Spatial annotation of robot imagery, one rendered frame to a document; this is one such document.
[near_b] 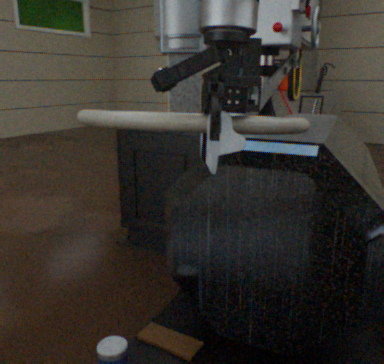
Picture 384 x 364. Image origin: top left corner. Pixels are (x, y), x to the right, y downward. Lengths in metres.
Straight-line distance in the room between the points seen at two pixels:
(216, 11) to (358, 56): 6.18
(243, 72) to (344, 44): 6.20
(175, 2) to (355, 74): 4.88
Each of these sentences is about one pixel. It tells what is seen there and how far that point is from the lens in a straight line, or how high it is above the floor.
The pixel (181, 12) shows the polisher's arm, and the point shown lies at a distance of 2.16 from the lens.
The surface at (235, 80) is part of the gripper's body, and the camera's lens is 0.57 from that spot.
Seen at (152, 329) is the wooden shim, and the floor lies 0.03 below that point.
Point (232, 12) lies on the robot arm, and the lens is 0.57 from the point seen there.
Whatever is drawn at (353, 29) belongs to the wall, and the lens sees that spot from 6.77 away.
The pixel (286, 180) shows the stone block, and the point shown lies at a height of 0.71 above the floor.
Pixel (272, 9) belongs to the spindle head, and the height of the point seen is 1.23.
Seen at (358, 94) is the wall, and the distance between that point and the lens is 6.70.
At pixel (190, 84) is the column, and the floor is 0.98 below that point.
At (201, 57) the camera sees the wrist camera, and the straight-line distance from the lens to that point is 0.58.
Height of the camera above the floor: 1.01
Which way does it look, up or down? 15 degrees down
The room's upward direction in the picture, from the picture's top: straight up
